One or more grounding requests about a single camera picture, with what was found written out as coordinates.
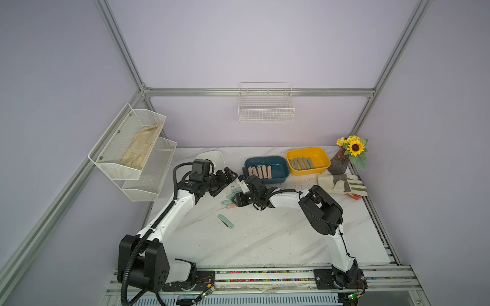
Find white storage box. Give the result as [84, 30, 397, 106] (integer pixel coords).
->
[195, 150, 226, 172]

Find dark teal storage box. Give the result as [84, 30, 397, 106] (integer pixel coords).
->
[244, 156, 290, 184]

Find yellow storage box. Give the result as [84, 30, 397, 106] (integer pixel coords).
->
[287, 147, 330, 176]

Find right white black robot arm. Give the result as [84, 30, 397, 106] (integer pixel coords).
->
[232, 175, 365, 289]

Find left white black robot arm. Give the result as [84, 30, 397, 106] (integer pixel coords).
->
[117, 159, 238, 305]

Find mint knife far left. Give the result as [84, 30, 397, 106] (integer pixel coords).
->
[218, 214, 235, 229]

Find white green work glove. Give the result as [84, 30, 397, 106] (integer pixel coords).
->
[316, 173, 368, 198]

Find purple glass vase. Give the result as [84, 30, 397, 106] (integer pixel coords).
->
[328, 147, 350, 175]

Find beige cloth in shelf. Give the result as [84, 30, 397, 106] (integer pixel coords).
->
[120, 124, 163, 170]

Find white mesh two-tier shelf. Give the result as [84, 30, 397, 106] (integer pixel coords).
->
[88, 104, 177, 202]

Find yellow sunflower bouquet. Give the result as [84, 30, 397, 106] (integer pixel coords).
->
[336, 135, 369, 170]

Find white wire wall basket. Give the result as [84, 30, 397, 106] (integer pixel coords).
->
[238, 82, 296, 124]

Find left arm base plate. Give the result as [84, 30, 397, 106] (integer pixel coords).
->
[162, 270, 216, 292]

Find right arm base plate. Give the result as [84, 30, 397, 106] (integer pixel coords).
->
[313, 268, 368, 290]

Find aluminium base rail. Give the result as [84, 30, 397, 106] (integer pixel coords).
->
[105, 264, 424, 297]

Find aluminium frame struts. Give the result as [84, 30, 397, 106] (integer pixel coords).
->
[1, 1, 431, 303]

